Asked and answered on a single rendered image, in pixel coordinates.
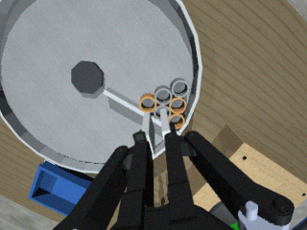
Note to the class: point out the grey metal bushing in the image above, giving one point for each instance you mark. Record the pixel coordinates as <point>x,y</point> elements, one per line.
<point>157,116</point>
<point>166,101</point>
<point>184,92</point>

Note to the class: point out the bronze bushing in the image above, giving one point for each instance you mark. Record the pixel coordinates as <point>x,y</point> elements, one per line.
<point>180,109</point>
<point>180,123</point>
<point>143,107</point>

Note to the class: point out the blue square tray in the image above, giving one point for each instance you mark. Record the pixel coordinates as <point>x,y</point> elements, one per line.
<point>58,188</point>

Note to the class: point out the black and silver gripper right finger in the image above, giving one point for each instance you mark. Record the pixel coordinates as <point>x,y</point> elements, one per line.
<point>253,205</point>

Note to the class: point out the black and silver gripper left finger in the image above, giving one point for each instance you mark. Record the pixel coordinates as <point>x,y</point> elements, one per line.
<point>96,207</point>

